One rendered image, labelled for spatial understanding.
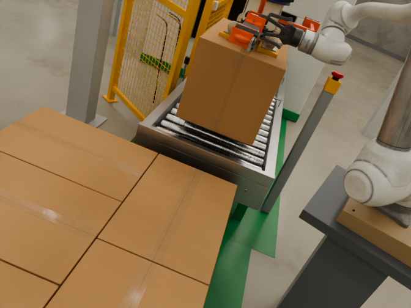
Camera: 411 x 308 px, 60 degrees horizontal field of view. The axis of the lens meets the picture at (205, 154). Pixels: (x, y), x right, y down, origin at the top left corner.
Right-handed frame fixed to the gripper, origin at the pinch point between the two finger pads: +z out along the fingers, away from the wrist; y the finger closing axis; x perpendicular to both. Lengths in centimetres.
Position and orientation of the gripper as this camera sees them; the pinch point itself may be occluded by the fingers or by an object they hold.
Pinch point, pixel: (255, 22)
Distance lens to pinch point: 160.5
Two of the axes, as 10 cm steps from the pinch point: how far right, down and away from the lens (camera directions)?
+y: -3.0, 8.0, 5.1
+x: 2.3, -4.6, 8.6
